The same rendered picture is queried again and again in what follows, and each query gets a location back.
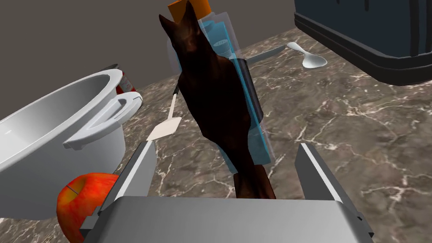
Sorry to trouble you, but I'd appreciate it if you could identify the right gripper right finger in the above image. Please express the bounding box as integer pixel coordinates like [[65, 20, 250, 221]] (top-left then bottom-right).
[[294, 143, 352, 203]]

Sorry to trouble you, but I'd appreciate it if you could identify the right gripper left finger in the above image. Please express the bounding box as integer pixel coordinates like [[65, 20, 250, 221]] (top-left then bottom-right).
[[97, 140, 158, 213]]

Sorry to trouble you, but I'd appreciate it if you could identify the red apple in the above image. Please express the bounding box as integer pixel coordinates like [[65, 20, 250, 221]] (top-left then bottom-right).
[[56, 173, 120, 243]]

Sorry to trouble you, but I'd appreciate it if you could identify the red can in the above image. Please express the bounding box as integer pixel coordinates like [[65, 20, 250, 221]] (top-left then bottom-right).
[[101, 64, 138, 96]]

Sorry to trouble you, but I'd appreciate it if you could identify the clear blue bottle orange cap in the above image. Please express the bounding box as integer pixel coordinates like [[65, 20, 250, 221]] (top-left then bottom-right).
[[167, 0, 276, 175]]

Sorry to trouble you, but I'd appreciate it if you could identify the dark brown slender figurine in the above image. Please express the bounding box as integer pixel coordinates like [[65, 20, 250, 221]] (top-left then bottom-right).
[[158, 0, 277, 200]]

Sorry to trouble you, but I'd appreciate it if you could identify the silver spoon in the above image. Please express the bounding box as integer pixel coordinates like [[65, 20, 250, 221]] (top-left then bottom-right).
[[286, 41, 328, 70]]

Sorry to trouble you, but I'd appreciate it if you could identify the grey knife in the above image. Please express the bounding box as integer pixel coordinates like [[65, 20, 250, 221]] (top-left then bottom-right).
[[244, 44, 287, 65]]

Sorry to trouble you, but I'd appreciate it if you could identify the dark blue appliance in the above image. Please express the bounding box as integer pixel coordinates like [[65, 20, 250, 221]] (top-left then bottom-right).
[[294, 0, 432, 86]]

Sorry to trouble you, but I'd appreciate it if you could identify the cream spatula black handle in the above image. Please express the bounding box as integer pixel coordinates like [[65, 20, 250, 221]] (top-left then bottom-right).
[[146, 84, 183, 143]]

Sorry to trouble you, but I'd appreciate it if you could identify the white pot with handles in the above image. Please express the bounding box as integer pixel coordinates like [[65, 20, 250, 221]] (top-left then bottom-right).
[[0, 68, 144, 221]]

